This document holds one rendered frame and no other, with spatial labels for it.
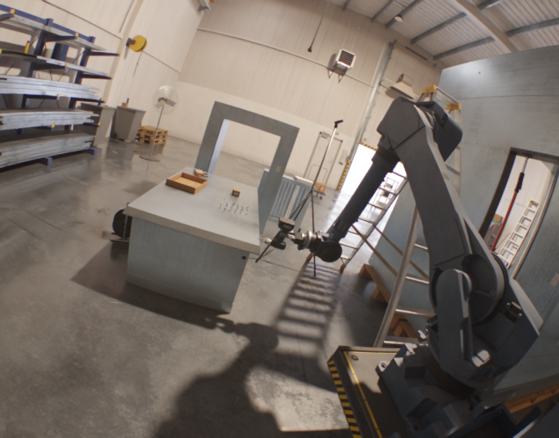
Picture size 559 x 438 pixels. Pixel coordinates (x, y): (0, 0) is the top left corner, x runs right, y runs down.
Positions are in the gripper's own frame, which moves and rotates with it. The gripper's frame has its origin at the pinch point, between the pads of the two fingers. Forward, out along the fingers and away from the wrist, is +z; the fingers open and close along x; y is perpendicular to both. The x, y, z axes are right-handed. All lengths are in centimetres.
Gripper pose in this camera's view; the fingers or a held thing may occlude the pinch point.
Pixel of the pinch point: (282, 233)
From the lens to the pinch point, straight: 188.0
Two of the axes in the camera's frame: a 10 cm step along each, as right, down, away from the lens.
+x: 0.5, 4.4, -9.0
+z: -9.4, -2.8, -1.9
